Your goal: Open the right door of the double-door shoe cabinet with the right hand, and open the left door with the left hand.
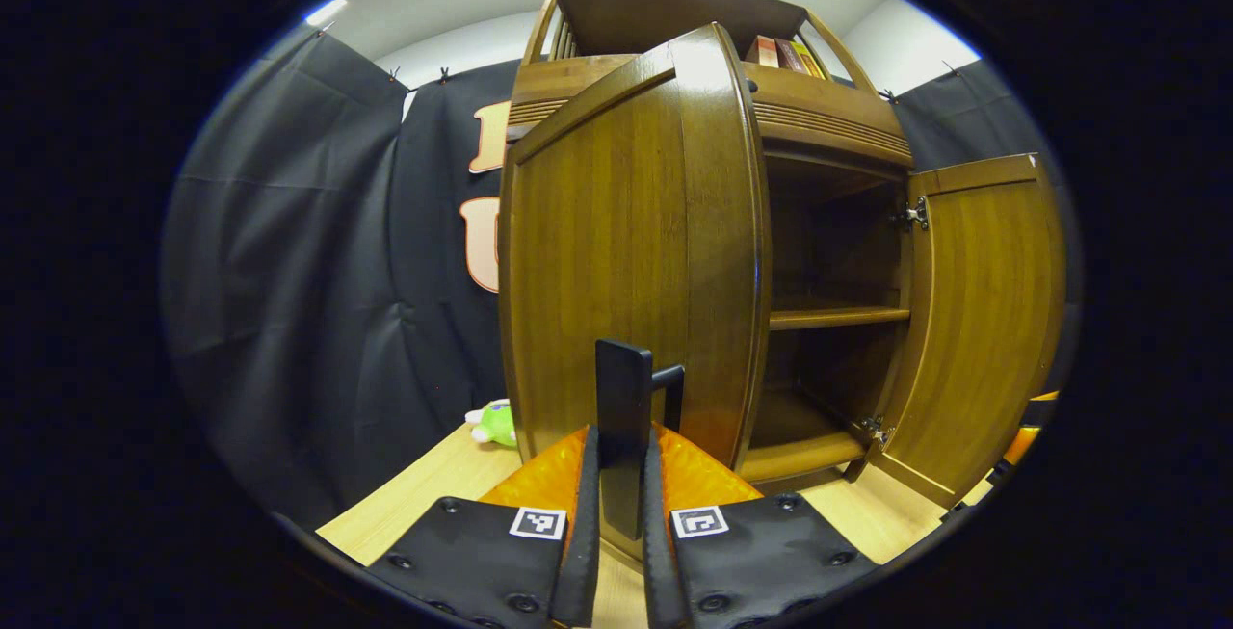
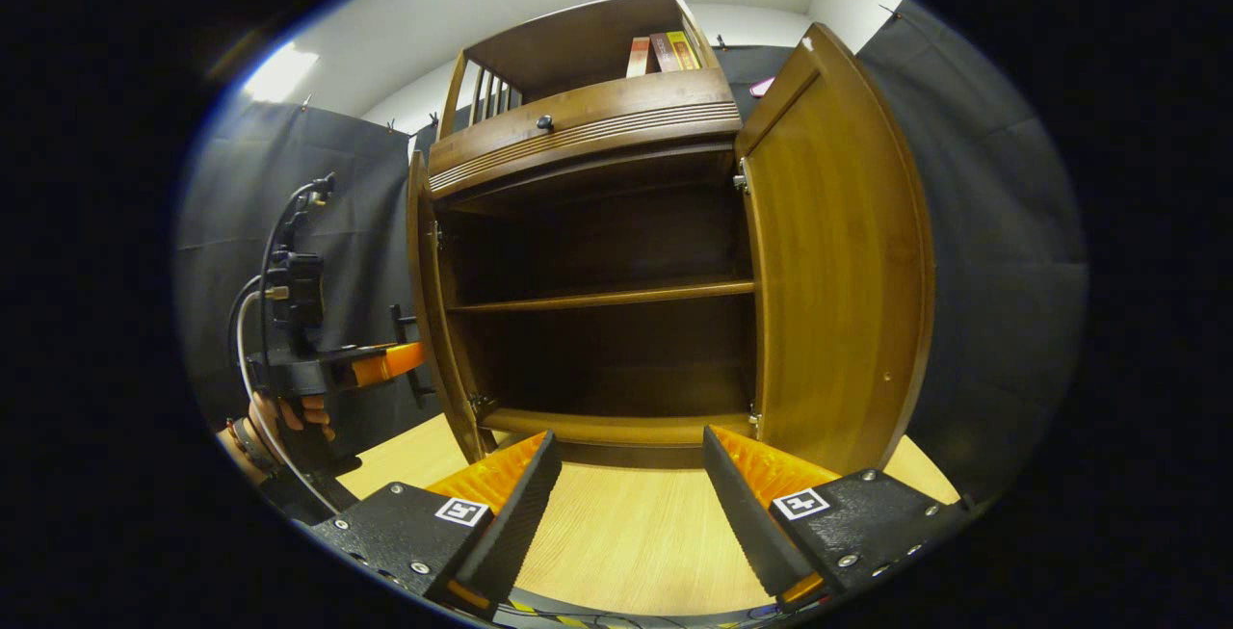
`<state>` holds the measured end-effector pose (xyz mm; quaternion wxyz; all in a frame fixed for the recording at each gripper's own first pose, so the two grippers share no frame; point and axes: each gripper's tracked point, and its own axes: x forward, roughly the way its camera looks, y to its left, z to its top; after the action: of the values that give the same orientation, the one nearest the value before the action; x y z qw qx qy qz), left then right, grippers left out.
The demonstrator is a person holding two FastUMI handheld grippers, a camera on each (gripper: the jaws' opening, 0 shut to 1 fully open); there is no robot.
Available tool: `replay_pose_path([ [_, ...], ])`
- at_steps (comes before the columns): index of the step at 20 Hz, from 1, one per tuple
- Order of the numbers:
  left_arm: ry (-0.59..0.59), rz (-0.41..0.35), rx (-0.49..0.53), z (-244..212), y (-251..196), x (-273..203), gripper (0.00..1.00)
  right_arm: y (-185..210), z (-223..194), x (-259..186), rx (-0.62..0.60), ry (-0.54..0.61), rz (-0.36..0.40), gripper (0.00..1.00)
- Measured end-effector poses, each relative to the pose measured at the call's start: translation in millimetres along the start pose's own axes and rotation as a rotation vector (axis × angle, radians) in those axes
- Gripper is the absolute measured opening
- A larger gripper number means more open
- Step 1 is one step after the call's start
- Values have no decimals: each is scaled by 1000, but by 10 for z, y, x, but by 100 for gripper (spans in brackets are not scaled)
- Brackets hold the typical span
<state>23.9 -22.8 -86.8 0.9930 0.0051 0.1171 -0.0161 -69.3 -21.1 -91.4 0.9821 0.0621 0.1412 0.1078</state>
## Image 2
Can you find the wooden double-door shoe cabinet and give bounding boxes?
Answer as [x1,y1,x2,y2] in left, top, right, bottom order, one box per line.
[424,0,764,472]

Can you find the wooden cabinet drawer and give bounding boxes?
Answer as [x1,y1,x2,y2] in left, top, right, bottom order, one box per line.
[427,68,744,202]

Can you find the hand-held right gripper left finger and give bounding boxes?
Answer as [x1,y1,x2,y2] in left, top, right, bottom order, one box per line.
[308,430,564,621]

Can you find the wooden shoe cabinet door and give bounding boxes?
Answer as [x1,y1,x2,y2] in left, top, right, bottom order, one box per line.
[406,149,494,465]
[734,22,936,478]

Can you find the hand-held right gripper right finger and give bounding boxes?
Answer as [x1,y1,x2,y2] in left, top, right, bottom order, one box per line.
[702,425,975,615]

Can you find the small ceiling light panel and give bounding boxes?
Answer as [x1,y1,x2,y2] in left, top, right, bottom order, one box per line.
[240,40,322,104]

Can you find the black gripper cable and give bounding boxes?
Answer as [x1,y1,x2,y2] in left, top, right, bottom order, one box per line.
[227,180,335,365]

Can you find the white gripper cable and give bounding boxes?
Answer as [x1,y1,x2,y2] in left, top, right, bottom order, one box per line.
[235,289,342,516]

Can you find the black door handle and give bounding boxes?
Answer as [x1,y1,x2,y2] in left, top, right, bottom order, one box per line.
[389,303,436,409]

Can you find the black backdrop cloth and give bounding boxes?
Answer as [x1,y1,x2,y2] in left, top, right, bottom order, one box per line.
[173,0,1090,507]

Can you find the wooden inner shelf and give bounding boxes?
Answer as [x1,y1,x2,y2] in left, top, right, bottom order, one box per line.
[447,278,756,315]

